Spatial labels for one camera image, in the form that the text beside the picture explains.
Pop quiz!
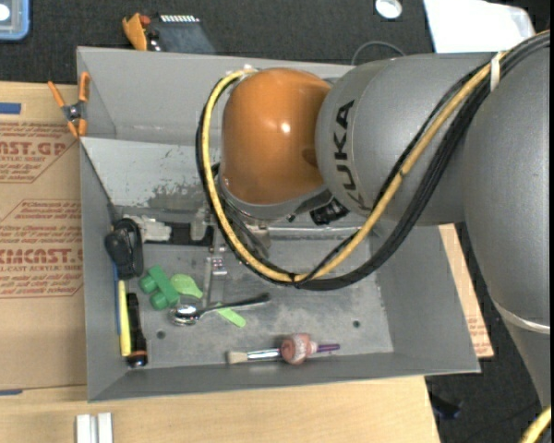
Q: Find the yellow marker pen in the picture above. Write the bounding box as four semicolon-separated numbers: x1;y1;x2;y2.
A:
117;279;133;358

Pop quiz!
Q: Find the shiny metal spoon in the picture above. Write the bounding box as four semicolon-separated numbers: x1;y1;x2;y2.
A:
167;292;271;327

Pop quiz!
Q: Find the light green plastic spoon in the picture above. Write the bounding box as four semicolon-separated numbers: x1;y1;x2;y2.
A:
169;272;247;329

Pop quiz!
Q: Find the black car key with strap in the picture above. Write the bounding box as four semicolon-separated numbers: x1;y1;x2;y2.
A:
103;218;145;281

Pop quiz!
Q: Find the white crumpled object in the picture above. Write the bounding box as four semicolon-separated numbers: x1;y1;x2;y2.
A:
131;214;173;244

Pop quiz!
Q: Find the brush with purple handle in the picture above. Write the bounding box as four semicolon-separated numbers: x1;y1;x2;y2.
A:
225;341;342;365

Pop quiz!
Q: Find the green plastic toy block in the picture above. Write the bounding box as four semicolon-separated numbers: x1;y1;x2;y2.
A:
138;265;181;311

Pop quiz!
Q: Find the black flashlight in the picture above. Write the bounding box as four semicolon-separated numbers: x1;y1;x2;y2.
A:
125;292;150;369

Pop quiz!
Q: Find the pink seashell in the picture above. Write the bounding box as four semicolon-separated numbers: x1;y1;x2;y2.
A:
279;332;319;366

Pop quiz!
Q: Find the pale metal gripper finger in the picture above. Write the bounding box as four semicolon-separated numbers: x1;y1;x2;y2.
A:
202;255;230;308

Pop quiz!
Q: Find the small clear glass object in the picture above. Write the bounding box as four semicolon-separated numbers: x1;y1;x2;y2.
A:
190;219;213;245

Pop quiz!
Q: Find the brown cardboard board red print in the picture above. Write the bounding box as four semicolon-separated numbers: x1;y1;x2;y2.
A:
0;79;90;394

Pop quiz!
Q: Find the blue pen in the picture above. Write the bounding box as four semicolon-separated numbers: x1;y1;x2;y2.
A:
112;264;122;337

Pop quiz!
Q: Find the grey metal bin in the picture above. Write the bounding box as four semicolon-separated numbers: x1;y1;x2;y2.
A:
76;46;482;403

